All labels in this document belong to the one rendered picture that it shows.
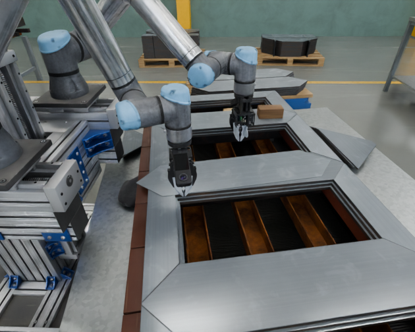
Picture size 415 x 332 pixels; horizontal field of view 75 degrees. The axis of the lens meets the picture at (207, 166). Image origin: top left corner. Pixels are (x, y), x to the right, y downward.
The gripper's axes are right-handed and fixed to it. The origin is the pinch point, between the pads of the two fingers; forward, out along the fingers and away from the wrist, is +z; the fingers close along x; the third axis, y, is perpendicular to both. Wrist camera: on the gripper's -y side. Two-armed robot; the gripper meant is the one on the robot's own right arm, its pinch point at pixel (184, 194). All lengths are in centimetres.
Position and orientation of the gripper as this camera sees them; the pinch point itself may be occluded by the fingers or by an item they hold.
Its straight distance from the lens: 90.4
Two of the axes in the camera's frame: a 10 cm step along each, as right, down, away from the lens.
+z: 0.1, 8.1, 5.8
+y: -1.4, -5.8, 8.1
